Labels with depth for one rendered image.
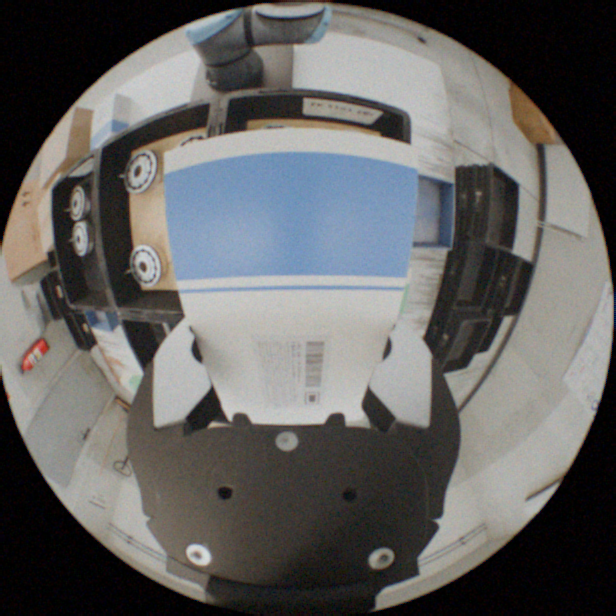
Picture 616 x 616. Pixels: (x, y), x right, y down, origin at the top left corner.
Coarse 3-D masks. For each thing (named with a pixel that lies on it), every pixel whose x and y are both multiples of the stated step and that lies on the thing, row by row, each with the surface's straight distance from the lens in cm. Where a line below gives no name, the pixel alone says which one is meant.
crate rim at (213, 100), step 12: (180, 108) 42; (192, 108) 40; (216, 108) 37; (144, 120) 46; (156, 120) 44; (216, 120) 36; (120, 132) 50; (108, 144) 53; (96, 168) 54; (96, 180) 53; (96, 192) 52; (96, 204) 52; (96, 216) 52; (108, 276) 52; (108, 288) 53; (120, 312) 54; (132, 312) 50; (144, 312) 47; (156, 312) 44; (168, 312) 42; (180, 312) 40
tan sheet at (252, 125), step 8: (256, 120) 45; (264, 120) 44; (272, 120) 44; (280, 120) 44; (288, 120) 44; (296, 120) 44; (304, 120) 44; (248, 128) 44; (256, 128) 44; (320, 128) 43; (328, 128) 43; (336, 128) 44; (344, 128) 44; (352, 128) 45; (360, 128) 45
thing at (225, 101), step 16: (224, 96) 38; (240, 96) 37; (256, 96) 36; (304, 96) 36; (320, 96) 35; (336, 96) 36; (352, 96) 36; (224, 112) 36; (400, 112) 38; (224, 128) 34
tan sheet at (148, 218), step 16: (160, 144) 53; (176, 144) 50; (160, 192) 50; (144, 208) 53; (160, 208) 50; (144, 224) 53; (160, 224) 50; (144, 240) 54; (160, 240) 50; (144, 288) 58; (160, 288) 54; (176, 288) 51
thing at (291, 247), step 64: (192, 192) 10; (256, 192) 9; (320, 192) 9; (384, 192) 10; (192, 256) 10; (256, 256) 9; (320, 256) 9; (384, 256) 10; (192, 320) 12; (256, 320) 10; (320, 320) 10; (384, 320) 11; (256, 384) 14; (320, 384) 14
